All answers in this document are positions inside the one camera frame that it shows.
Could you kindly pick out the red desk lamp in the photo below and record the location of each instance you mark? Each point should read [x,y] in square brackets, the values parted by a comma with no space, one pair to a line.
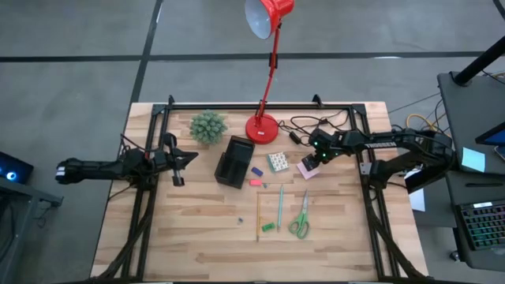
[260,128]

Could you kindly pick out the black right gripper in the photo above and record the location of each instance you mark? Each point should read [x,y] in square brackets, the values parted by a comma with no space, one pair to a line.
[327,148]

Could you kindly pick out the grey green marker pen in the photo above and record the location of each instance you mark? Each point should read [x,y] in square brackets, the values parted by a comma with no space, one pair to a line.
[280,205]

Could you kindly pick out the white paper sheet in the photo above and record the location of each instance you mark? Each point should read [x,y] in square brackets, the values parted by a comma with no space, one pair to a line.
[417,201]

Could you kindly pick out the blue eraser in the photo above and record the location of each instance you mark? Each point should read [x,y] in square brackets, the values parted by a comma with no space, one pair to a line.
[256,171]

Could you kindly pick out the laptop with blue screen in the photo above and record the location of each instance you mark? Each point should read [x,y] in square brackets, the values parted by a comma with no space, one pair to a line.
[495,136]

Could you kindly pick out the white green patterned box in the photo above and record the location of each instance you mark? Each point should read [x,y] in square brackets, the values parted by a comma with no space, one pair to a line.
[278,162]

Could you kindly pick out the yellow pencil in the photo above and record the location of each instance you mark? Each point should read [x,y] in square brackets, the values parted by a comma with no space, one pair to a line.
[258,213]

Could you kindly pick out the black side table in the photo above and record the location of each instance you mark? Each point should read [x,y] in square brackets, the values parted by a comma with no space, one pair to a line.
[23,193]

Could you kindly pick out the black frame clamp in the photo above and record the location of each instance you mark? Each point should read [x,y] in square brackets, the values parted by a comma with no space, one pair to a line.
[170,99]
[316,100]

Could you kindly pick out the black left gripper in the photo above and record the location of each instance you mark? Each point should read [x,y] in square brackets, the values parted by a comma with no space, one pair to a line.
[177,175]

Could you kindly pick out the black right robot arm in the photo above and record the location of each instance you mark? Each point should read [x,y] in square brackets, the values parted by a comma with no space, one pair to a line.
[394,142]

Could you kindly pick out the green eraser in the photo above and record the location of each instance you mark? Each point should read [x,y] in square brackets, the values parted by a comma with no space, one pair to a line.
[268,226]

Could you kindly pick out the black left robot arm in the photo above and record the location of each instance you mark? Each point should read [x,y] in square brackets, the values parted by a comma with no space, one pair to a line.
[98,167]

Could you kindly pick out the green artificial succulent plant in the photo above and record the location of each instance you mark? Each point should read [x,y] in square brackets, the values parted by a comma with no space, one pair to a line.
[208,127]

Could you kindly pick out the computer case blue light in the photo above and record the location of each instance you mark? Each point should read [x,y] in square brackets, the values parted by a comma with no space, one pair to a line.
[13,167]

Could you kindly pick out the light blue sticky note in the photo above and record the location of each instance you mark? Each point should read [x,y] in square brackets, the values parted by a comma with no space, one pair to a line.
[473,159]

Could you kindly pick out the black pole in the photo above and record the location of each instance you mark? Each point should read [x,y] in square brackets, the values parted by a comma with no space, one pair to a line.
[479,61]

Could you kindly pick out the pink sticky note pad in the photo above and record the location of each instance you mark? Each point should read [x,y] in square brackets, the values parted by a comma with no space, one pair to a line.
[305,174]

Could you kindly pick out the black mesh desk organizer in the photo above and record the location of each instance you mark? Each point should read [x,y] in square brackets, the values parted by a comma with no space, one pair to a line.
[235,161]

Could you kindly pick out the backlit computer keyboard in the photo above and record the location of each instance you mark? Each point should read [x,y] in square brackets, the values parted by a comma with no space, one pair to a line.
[483,226]

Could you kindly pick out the black power adapter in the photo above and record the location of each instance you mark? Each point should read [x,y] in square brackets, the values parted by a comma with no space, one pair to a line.
[294,137]

